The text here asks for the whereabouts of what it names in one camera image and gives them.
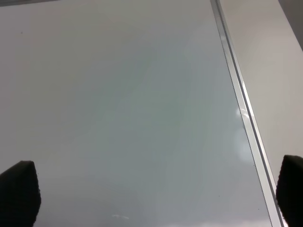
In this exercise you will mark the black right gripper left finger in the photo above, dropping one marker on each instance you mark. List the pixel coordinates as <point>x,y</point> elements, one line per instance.
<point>20,197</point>

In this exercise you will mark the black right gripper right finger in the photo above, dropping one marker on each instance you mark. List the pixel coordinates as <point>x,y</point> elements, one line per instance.
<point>289,190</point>

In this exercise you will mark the white aluminium-framed whiteboard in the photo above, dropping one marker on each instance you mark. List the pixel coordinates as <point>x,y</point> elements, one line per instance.
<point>128,110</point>

